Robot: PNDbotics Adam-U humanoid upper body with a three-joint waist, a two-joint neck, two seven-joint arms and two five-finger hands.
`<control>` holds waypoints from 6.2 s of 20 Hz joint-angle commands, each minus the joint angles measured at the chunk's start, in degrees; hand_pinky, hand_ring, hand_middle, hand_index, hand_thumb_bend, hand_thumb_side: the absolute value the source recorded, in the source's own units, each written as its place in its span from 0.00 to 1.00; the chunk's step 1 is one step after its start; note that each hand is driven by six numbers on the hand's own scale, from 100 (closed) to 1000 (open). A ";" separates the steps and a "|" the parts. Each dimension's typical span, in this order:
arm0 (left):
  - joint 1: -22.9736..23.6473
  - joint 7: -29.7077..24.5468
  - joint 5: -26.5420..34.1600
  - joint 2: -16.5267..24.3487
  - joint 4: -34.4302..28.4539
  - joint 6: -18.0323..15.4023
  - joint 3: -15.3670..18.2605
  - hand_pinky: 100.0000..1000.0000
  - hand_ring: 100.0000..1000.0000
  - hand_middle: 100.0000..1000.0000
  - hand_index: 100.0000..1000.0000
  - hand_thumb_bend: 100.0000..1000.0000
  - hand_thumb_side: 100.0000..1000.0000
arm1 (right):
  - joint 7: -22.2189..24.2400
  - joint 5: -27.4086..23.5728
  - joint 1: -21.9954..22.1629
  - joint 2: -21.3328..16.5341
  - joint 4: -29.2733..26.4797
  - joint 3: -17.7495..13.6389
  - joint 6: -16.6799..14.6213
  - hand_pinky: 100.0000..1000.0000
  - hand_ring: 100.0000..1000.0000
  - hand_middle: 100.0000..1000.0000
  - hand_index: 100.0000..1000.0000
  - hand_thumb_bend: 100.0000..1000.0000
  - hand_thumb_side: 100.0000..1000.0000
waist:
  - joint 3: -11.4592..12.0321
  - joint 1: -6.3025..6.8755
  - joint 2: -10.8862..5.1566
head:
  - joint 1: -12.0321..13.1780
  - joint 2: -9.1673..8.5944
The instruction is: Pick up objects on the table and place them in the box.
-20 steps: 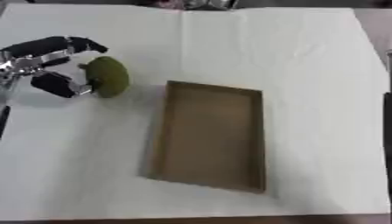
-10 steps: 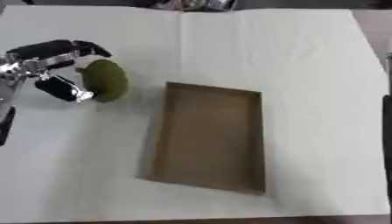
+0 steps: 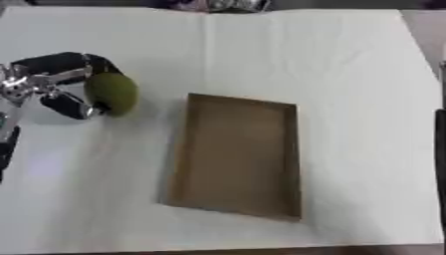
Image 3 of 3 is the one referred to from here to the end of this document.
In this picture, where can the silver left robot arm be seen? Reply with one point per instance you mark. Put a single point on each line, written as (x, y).
(6, 132)

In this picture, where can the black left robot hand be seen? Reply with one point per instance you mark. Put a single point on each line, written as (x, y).
(60, 63)

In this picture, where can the tan cardboard box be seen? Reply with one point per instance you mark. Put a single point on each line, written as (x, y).
(238, 156)

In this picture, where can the silver metal object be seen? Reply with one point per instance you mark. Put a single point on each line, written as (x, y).
(235, 4)

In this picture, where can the green toy fruit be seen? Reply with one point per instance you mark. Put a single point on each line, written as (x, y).
(111, 93)

